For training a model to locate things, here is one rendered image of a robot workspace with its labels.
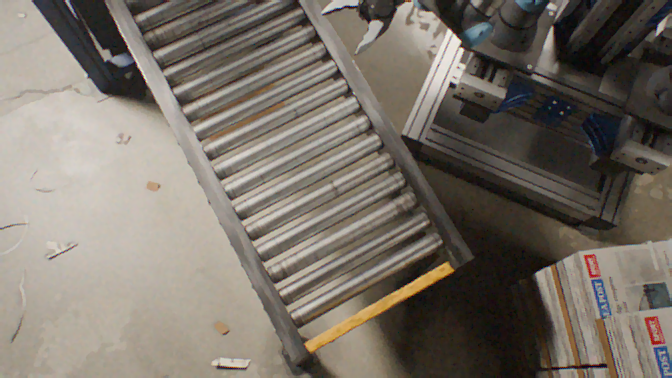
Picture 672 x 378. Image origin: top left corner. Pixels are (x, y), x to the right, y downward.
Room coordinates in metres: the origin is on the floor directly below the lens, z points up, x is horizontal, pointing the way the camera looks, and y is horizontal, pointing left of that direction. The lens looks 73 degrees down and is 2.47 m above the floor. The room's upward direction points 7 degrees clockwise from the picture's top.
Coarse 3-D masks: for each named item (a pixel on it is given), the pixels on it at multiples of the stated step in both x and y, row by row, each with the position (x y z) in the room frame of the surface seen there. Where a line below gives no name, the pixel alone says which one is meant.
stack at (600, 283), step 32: (576, 256) 0.39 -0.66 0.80; (608, 256) 0.40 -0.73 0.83; (640, 256) 0.41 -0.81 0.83; (512, 288) 0.38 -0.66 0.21; (544, 288) 0.34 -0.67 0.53; (576, 288) 0.31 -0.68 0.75; (608, 288) 0.31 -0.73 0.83; (640, 288) 0.32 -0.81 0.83; (544, 320) 0.26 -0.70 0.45; (576, 320) 0.24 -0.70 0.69; (512, 352) 0.18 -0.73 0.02
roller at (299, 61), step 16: (320, 48) 0.91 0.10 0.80; (272, 64) 0.84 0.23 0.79; (288, 64) 0.84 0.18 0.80; (304, 64) 0.86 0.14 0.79; (240, 80) 0.78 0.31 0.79; (256, 80) 0.78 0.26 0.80; (272, 80) 0.79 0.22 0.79; (208, 96) 0.71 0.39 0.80; (224, 96) 0.72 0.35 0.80; (240, 96) 0.73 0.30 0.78; (192, 112) 0.66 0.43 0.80; (208, 112) 0.67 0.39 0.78
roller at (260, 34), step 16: (288, 16) 1.00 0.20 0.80; (304, 16) 1.01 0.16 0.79; (256, 32) 0.93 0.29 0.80; (272, 32) 0.94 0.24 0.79; (224, 48) 0.87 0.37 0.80; (240, 48) 0.88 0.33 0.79; (176, 64) 0.80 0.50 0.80; (192, 64) 0.80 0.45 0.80; (208, 64) 0.82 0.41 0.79; (176, 80) 0.76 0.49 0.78
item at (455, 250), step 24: (312, 0) 1.06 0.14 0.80; (312, 24) 0.98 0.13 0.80; (336, 48) 0.91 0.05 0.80; (360, 96) 0.77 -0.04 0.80; (384, 120) 0.71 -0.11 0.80; (384, 144) 0.64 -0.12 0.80; (408, 168) 0.58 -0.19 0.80; (432, 192) 0.52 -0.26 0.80; (432, 216) 0.45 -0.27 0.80; (456, 240) 0.39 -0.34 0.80; (456, 264) 0.33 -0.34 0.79
